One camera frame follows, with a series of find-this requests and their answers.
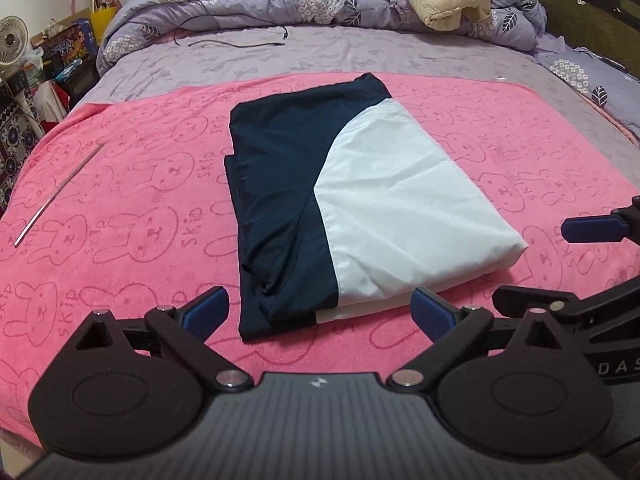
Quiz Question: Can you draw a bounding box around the patterned dark cloth covered cabinet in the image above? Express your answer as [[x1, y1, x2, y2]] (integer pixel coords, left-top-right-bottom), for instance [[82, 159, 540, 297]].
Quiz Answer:
[[0, 81, 43, 214]]

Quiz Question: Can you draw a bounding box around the white round desk fan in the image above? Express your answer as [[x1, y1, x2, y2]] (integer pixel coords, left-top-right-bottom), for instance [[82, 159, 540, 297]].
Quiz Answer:
[[0, 15, 29, 67]]

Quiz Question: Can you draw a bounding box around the thin metal rod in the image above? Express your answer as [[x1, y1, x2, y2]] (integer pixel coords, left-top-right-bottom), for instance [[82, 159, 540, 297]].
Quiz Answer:
[[13, 143, 104, 248]]

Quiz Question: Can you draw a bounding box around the pink rabbit print blanket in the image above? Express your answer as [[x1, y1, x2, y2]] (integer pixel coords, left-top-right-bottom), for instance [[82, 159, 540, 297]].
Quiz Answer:
[[1, 73, 639, 442]]

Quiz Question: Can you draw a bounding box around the dark bed headboard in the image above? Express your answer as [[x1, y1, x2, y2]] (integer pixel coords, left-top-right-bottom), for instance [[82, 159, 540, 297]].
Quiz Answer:
[[539, 0, 639, 76]]

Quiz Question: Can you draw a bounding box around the purple bed sheet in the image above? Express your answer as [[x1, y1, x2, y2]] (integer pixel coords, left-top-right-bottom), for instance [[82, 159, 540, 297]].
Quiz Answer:
[[87, 25, 639, 157]]

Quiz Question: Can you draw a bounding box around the navy and white jacket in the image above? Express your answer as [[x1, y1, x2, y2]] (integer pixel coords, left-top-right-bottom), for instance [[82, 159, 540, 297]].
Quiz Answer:
[[224, 74, 527, 341]]

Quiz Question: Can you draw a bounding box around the purple patterned folded quilt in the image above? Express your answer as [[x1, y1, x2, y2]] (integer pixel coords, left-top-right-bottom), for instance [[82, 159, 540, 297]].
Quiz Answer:
[[95, 0, 549, 77]]

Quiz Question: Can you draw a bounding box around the black cable on bed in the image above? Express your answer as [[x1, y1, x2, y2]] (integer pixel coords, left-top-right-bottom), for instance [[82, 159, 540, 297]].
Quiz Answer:
[[171, 12, 290, 50]]

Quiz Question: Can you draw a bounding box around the purple patterned pillow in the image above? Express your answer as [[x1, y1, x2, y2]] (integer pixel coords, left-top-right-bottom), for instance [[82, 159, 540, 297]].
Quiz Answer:
[[534, 34, 639, 145]]

